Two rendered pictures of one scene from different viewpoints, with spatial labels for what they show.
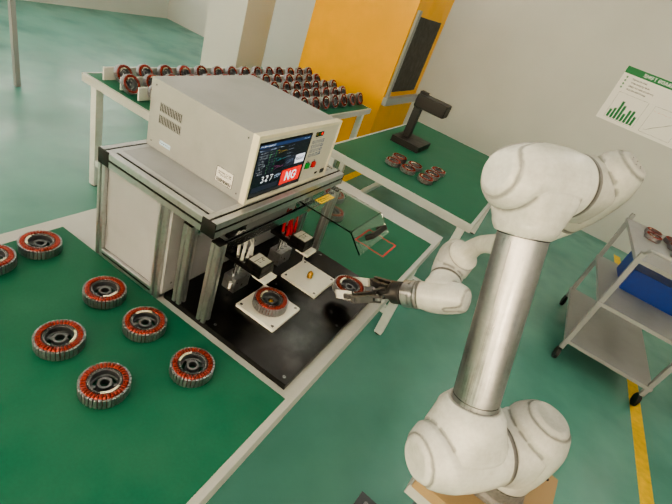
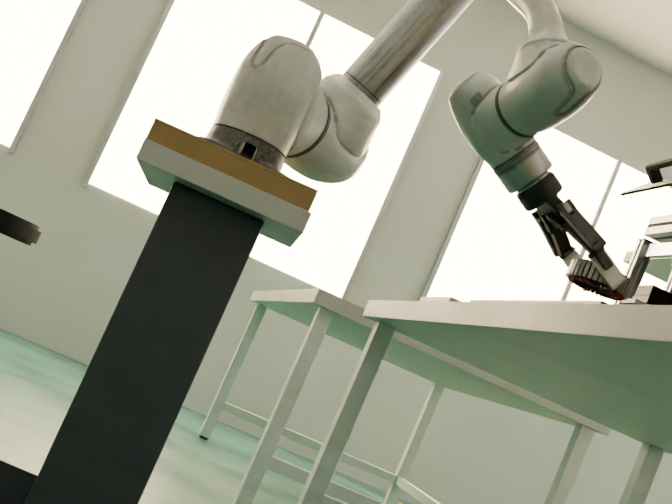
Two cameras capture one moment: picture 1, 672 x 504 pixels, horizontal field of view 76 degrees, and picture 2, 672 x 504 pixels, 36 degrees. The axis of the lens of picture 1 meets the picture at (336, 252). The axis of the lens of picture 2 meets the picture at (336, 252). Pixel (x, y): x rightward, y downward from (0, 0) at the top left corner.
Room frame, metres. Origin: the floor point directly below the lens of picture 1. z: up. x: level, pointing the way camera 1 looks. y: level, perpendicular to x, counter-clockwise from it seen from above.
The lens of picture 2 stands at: (2.60, -1.31, 0.49)
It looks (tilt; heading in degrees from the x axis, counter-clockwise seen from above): 7 degrees up; 152
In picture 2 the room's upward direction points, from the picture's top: 24 degrees clockwise
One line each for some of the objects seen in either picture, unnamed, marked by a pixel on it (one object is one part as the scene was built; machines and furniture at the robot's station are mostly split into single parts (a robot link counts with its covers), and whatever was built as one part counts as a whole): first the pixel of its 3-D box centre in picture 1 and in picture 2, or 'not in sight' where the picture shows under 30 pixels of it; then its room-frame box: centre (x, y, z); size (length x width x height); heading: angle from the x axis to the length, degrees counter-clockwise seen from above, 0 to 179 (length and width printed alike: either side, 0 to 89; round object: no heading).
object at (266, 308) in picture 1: (270, 301); not in sight; (1.05, 0.14, 0.80); 0.11 x 0.11 x 0.04
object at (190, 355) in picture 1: (192, 366); not in sight; (0.74, 0.24, 0.77); 0.11 x 0.11 x 0.04
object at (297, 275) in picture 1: (308, 278); not in sight; (1.28, 0.06, 0.78); 0.15 x 0.15 x 0.01; 71
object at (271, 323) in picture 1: (268, 307); not in sight; (1.05, 0.14, 0.78); 0.15 x 0.15 x 0.01; 71
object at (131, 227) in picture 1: (132, 230); not in sight; (0.99, 0.58, 0.91); 0.28 x 0.03 x 0.32; 71
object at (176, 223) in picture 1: (243, 221); not in sight; (1.25, 0.34, 0.92); 0.66 x 0.01 x 0.30; 161
